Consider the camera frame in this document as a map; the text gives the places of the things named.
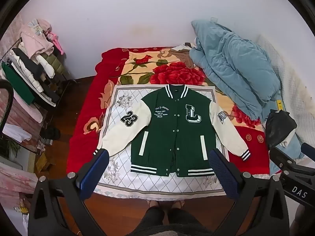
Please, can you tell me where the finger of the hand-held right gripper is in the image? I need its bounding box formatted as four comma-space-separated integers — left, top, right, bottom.
300, 142, 315, 156
269, 147, 306, 177

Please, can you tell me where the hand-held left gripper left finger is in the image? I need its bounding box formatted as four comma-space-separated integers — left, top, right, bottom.
28, 149, 110, 236

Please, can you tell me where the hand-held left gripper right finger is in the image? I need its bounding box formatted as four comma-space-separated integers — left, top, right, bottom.
209, 149, 291, 236

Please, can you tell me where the green varsity jacket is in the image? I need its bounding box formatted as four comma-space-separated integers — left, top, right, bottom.
93, 84, 252, 178

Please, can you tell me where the white diamond-pattern floral cloth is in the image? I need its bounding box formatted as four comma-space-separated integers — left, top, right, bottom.
95, 85, 246, 201

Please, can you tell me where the black bag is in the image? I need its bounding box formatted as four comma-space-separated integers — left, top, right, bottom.
265, 109, 298, 149

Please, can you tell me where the small wooden stool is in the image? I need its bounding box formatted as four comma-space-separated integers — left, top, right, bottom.
36, 152, 56, 173

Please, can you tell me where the person's right leg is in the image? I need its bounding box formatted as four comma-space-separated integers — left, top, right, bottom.
167, 207, 198, 236

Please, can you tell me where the white textured bedspread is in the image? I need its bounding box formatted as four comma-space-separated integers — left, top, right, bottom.
256, 34, 315, 138

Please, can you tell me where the red floral blanket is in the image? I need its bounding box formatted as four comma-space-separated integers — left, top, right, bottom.
66, 46, 282, 180

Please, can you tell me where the pink floral fabric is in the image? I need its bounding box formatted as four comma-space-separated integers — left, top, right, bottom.
0, 162, 38, 202

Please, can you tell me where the green plant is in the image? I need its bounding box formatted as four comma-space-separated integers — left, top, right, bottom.
0, 138, 20, 161

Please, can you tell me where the pink folded cloth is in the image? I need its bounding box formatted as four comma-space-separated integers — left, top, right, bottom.
10, 96, 46, 124

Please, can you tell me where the blue quilt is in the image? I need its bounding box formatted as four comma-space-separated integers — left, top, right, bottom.
189, 19, 306, 160

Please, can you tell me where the white padded jacket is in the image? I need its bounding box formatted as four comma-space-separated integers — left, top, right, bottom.
10, 42, 57, 97

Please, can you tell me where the black curved chair back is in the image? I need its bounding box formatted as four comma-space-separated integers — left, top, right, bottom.
0, 79, 14, 138

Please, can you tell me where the olive padded vest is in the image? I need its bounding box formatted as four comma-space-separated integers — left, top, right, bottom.
41, 52, 67, 79

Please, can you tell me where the dark green garment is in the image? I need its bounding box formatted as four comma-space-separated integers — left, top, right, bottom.
1, 61, 35, 105

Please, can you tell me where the pink small garment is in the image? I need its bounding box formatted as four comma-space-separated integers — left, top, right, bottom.
47, 31, 64, 56

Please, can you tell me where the pink jacket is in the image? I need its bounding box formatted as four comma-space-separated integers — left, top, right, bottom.
20, 18, 55, 58

